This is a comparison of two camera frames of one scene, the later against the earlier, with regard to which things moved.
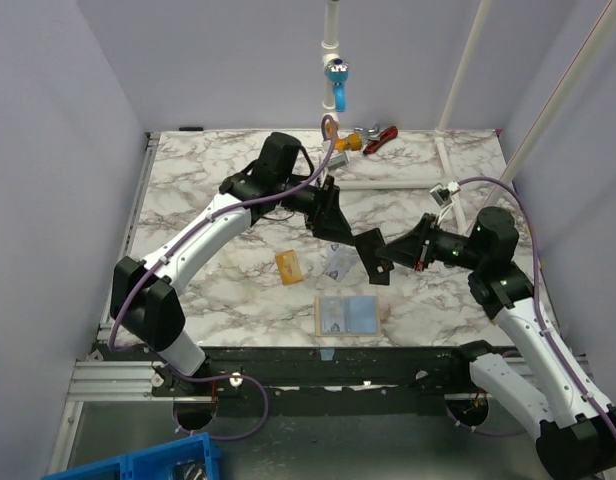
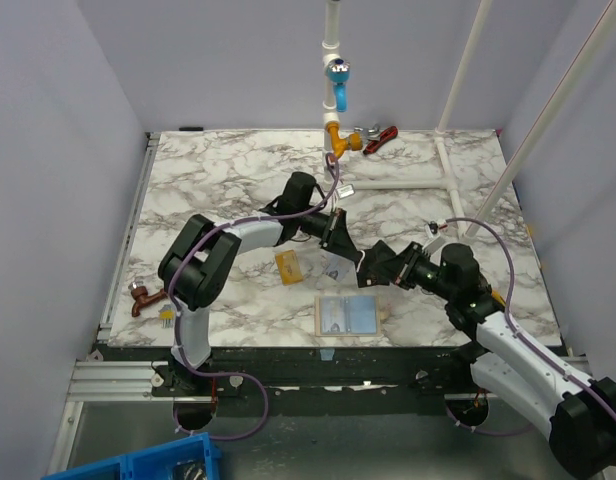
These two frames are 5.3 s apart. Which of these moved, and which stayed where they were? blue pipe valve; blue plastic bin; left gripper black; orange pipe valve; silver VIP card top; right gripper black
Moved: right gripper black; left gripper black
Stayed: blue plastic bin; orange pipe valve; silver VIP card top; blue pipe valve
